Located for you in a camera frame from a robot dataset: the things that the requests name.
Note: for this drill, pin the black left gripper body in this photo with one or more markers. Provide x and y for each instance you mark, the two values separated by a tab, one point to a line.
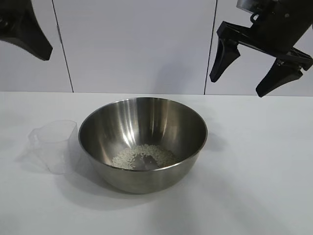
9	8

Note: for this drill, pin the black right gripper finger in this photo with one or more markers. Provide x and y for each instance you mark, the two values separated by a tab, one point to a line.
223	60
277	79

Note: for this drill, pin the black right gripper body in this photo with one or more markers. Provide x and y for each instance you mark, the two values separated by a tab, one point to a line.
278	27

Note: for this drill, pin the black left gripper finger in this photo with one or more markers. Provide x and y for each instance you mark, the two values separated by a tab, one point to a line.
31	39

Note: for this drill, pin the stainless steel mixing bowl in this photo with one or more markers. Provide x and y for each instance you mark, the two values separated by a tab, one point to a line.
143	127

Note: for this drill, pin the clear plastic measuring cup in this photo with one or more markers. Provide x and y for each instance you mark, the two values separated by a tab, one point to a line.
57	147

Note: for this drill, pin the white rice grains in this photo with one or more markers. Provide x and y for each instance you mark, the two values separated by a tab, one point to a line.
149	153

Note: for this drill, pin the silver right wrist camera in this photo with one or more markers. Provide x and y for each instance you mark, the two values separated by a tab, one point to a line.
245	4

